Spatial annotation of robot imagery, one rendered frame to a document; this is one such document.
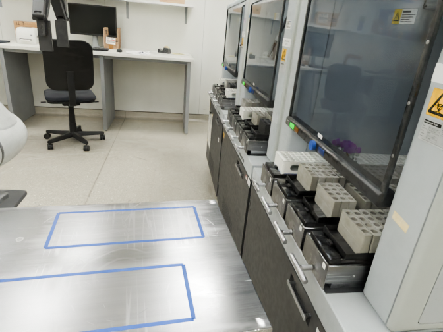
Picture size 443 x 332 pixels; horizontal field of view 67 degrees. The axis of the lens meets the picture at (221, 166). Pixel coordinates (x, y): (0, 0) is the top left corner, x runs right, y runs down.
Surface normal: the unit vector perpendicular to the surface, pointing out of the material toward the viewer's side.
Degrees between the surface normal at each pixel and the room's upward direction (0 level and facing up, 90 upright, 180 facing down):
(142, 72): 90
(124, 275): 0
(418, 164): 90
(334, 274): 90
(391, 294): 90
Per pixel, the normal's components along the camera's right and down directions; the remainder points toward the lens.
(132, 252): 0.08, -0.92
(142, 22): 0.14, 0.40
